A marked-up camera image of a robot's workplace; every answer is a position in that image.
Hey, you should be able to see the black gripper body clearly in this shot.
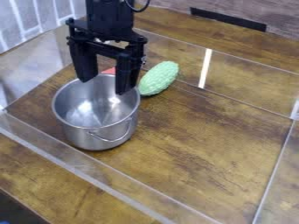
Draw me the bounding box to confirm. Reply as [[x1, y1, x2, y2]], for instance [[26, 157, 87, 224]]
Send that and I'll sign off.
[[66, 18, 149, 59]]

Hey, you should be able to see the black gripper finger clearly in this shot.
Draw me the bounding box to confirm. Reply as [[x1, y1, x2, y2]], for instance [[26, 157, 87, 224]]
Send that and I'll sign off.
[[68, 40, 99, 82], [116, 52, 145, 95]]

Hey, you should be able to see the green bumpy bitter gourd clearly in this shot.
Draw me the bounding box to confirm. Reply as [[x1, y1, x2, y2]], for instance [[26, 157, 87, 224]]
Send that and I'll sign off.
[[138, 61, 179, 96]]

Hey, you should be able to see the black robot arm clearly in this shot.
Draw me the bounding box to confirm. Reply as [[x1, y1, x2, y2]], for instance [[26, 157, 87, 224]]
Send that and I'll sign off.
[[66, 0, 151, 95]]

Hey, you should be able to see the red toy object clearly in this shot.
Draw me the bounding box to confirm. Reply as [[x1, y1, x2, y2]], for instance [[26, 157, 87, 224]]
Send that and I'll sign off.
[[102, 67, 116, 75]]

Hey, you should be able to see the silver metal pot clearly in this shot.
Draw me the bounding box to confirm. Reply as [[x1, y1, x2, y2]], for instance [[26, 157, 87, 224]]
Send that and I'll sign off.
[[51, 73, 140, 151]]

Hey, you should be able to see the clear acrylic barrier panel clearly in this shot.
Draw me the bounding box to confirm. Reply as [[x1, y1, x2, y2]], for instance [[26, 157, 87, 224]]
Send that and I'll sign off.
[[0, 111, 221, 224]]

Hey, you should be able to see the black cable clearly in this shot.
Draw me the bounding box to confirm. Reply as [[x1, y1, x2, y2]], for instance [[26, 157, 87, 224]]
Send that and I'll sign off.
[[124, 0, 153, 13]]

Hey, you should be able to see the black strip on wall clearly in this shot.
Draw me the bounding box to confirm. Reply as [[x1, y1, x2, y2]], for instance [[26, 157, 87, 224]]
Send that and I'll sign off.
[[190, 7, 267, 32]]

